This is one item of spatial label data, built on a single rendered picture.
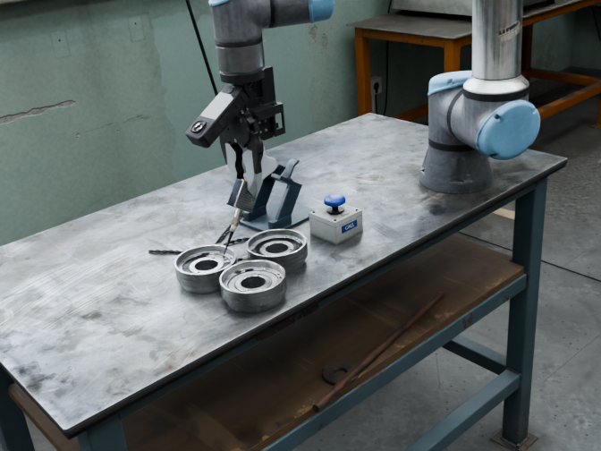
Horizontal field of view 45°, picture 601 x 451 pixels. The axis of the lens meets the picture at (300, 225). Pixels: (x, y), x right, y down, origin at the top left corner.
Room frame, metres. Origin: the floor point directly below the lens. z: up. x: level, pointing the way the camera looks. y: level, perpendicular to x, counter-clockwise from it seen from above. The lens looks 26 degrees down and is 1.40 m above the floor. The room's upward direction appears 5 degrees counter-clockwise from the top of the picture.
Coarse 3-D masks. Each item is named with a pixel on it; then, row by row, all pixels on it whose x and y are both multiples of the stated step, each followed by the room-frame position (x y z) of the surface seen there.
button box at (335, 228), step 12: (312, 216) 1.21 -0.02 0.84; (324, 216) 1.19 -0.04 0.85; (336, 216) 1.19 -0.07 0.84; (348, 216) 1.18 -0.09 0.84; (360, 216) 1.20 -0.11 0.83; (312, 228) 1.21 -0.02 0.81; (324, 228) 1.18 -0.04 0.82; (336, 228) 1.16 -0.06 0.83; (348, 228) 1.18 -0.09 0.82; (360, 228) 1.20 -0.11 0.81; (336, 240) 1.16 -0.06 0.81
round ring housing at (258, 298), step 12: (240, 264) 1.05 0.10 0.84; (252, 264) 1.05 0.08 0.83; (264, 264) 1.05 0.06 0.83; (276, 264) 1.03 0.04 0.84; (228, 276) 1.03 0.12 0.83; (252, 276) 1.02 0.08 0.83; (264, 276) 1.02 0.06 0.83; (276, 276) 1.02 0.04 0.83; (228, 288) 0.97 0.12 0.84; (240, 288) 0.98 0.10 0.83; (252, 288) 0.98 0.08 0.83; (264, 288) 0.98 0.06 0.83; (276, 288) 0.96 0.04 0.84; (228, 300) 0.97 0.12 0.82; (240, 300) 0.95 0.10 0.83; (252, 300) 0.95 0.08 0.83; (264, 300) 0.95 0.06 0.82; (276, 300) 0.96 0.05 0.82; (252, 312) 0.95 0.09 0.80
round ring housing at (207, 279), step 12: (192, 252) 1.11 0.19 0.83; (204, 252) 1.12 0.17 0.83; (216, 252) 1.11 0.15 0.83; (228, 252) 1.11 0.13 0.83; (180, 264) 1.08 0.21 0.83; (192, 264) 1.08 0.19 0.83; (204, 264) 1.09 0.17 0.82; (216, 264) 1.08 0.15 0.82; (180, 276) 1.04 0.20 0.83; (192, 276) 1.02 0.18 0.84; (204, 276) 1.02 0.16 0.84; (216, 276) 1.02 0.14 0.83; (192, 288) 1.03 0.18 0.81; (204, 288) 1.03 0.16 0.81; (216, 288) 1.03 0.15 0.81
